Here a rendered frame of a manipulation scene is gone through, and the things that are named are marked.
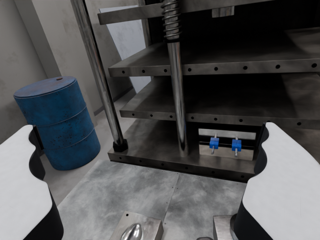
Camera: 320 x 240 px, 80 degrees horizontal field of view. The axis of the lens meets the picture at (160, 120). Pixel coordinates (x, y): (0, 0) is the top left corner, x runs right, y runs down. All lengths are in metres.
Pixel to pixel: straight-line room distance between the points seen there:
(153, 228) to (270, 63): 0.75
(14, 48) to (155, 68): 2.23
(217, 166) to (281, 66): 0.54
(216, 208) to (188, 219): 0.12
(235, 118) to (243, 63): 0.26
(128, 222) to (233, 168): 0.56
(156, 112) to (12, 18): 2.33
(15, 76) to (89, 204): 2.20
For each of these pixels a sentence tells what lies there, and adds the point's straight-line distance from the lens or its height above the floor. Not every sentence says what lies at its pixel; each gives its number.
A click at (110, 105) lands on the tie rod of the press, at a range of 1.10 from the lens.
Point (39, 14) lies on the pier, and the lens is 2.86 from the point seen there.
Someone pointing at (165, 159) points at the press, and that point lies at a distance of 1.11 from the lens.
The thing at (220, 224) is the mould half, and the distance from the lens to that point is 0.71.
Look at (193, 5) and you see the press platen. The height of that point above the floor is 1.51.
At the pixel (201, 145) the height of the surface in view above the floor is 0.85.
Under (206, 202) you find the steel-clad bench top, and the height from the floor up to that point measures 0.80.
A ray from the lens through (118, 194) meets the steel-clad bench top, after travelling 0.98.
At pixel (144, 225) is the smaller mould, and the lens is 0.77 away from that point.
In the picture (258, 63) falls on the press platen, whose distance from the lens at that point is 0.88.
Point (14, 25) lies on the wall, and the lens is 3.01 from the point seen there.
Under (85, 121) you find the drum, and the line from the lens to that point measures 2.43.
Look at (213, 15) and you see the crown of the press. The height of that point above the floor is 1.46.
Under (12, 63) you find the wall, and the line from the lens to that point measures 2.92.
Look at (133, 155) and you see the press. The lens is 1.18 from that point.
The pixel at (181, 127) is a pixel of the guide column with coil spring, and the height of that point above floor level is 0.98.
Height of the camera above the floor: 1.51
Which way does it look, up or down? 29 degrees down
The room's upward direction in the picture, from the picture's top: 9 degrees counter-clockwise
